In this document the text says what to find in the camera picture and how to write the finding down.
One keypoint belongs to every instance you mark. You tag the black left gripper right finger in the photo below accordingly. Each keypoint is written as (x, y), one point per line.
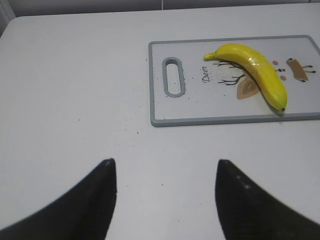
(248, 212)

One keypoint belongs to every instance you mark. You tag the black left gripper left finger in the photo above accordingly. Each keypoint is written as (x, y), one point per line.
(83, 213)

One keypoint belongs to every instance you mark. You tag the yellow plastic banana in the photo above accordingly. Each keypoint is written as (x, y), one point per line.
(260, 69)

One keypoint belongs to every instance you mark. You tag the white grey-rimmed cutting board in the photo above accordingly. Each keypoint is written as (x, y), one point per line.
(186, 90)

